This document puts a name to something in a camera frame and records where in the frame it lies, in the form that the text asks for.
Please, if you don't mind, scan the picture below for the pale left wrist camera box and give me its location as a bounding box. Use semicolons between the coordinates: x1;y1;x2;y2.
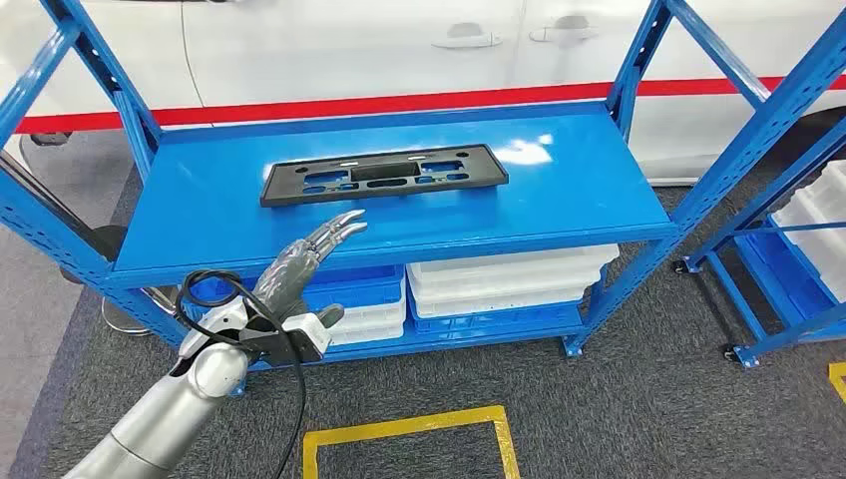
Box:
240;313;332;368

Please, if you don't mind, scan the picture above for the blue metal shelf rack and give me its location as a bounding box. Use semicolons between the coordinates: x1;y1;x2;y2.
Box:
0;0;846;371
673;119;846;369

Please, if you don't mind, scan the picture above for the yellow floor tape square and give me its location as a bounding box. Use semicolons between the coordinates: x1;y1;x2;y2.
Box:
302;404;522;479

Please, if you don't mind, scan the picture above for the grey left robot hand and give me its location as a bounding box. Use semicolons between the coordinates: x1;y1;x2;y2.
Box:
252;209;369;330

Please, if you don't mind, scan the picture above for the chrome stanchion post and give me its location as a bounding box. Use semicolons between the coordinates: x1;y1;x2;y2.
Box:
0;150;180;337

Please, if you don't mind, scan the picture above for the white car with red stripe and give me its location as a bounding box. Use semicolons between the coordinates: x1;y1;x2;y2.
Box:
0;0;846;183

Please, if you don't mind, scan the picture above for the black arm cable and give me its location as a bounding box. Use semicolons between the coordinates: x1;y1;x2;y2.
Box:
175;269;308;479

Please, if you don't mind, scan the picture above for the black stanchion post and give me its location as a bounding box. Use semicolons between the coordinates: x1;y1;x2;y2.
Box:
59;225;130;285

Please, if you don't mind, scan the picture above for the black plastic plate bracket part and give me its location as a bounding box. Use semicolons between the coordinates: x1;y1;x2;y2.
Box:
259;144;510;209

